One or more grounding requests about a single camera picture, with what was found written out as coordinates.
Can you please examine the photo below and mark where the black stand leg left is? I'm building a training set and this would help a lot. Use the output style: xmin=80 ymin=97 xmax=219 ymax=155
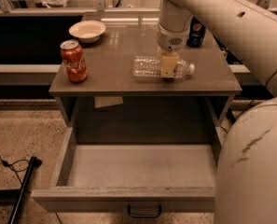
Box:
xmin=0 ymin=156 xmax=42 ymax=224

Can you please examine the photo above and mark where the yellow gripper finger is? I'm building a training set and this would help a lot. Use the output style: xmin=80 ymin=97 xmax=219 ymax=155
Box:
xmin=158 ymin=48 xmax=179 ymax=78

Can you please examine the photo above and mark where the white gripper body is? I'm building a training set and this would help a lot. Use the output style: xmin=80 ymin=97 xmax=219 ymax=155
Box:
xmin=157 ymin=23 xmax=189 ymax=51

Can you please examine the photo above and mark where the black drawer handle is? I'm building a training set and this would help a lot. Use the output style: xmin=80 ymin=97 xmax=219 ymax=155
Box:
xmin=127 ymin=204 xmax=162 ymax=218

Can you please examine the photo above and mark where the open grey drawer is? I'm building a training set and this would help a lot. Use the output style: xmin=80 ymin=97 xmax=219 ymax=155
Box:
xmin=32 ymin=128 xmax=218 ymax=213

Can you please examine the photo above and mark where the white bowl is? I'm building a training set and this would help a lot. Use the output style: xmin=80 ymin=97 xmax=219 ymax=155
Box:
xmin=69 ymin=21 xmax=106 ymax=43

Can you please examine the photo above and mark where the grey cabinet with counter top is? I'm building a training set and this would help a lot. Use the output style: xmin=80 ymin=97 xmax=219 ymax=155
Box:
xmin=49 ymin=11 xmax=241 ymax=145

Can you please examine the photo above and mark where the red coca-cola can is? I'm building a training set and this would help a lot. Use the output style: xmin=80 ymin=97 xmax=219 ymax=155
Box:
xmin=60 ymin=39 xmax=88 ymax=83

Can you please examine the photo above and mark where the clear plastic water bottle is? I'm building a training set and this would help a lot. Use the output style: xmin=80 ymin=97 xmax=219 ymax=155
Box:
xmin=132 ymin=56 xmax=195 ymax=78

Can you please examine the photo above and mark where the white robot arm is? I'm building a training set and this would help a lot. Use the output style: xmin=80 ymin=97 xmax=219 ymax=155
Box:
xmin=164 ymin=0 xmax=277 ymax=224

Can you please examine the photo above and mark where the black floor cable left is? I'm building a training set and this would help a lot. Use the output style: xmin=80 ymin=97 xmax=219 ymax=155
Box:
xmin=0 ymin=143 xmax=32 ymax=194

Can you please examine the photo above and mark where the blue pepsi can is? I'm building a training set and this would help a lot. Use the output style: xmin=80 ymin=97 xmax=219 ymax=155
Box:
xmin=187 ymin=17 xmax=206 ymax=48

